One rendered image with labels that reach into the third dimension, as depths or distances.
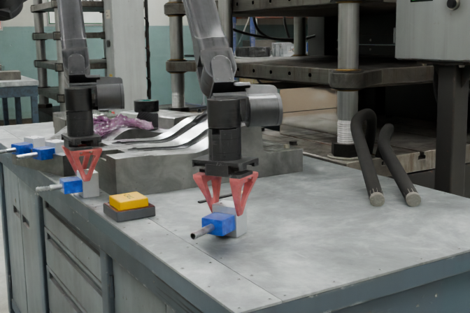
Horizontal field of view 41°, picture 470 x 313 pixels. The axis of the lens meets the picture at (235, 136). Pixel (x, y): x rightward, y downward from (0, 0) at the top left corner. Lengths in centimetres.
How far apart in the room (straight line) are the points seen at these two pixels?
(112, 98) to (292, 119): 100
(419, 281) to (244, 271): 27
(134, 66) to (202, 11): 472
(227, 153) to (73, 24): 58
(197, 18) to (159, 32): 805
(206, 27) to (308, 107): 119
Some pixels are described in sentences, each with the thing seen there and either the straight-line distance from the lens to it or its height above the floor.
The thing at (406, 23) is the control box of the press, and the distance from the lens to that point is 185.
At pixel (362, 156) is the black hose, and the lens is 147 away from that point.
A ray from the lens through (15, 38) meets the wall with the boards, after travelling 870.
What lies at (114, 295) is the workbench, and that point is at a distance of 149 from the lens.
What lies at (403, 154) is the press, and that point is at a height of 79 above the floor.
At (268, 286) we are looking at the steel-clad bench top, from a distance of 90.
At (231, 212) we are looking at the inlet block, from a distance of 110.
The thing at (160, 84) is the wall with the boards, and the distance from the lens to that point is 922.
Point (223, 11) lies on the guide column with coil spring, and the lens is 247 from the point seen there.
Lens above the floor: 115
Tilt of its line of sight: 9 degrees down
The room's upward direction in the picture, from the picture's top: 1 degrees counter-clockwise
